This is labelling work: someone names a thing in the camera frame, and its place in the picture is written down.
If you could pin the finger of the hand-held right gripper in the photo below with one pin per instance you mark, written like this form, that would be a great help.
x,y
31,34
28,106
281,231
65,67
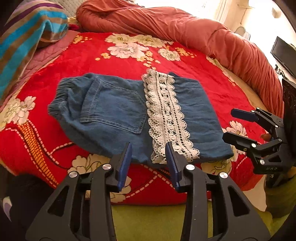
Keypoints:
x,y
235,138
242,114

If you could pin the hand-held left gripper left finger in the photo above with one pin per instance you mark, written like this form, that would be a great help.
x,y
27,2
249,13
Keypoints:
x,y
123,168

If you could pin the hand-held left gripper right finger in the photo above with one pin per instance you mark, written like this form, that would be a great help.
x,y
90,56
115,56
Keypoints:
x,y
173,168

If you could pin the blue denim pants lace trim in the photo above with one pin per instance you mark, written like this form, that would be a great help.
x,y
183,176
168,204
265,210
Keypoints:
x,y
111,111

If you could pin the person's right hand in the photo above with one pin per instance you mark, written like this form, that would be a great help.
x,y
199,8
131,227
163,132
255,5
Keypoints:
x,y
265,138

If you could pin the green bed sheet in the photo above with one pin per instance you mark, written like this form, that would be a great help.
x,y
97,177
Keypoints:
x,y
150,220

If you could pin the black monitor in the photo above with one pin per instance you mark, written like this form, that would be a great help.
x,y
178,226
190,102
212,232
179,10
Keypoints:
x,y
283,55

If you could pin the reddish brown comforter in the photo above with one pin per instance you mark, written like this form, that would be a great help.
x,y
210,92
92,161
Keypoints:
x,y
173,25

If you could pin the red floral blanket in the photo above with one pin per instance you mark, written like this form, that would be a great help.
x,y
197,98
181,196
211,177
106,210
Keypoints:
x,y
81,58

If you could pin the pink quilted pad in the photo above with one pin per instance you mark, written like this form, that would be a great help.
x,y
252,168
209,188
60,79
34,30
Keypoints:
x,y
53,49

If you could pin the striped blue brown towel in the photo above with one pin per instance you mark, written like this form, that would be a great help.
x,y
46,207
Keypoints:
x,y
20,37

